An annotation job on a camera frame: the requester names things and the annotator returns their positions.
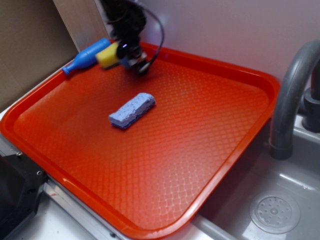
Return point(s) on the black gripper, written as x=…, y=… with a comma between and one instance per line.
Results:
x=128, y=39

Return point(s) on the yellow sponge with dark base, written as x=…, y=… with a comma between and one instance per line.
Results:
x=107, y=58

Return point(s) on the blue dimpled ball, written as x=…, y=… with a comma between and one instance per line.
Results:
x=125, y=63

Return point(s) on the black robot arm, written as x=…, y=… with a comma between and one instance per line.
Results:
x=128, y=21

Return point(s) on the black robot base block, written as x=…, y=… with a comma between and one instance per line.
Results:
x=21, y=186

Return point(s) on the blue plastic toy bottle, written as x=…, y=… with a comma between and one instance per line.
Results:
x=86, y=57

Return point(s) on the light blue sponge block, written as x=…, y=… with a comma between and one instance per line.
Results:
x=132, y=111

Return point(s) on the brown cardboard panel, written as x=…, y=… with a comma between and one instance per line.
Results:
x=34, y=43

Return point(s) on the orange plastic tray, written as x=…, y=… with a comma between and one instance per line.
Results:
x=149, y=179

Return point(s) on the grey curved faucet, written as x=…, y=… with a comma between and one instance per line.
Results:
x=291, y=96

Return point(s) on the dark grey faucet knob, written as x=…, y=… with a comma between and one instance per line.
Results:
x=311, y=100

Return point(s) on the grey plastic sink basin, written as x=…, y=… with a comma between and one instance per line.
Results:
x=225, y=215

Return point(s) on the round sink drain strainer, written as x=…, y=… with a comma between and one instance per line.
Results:
x=274, y=214

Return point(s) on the aluminium frame rail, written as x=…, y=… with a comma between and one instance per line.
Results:
x=86, y=218

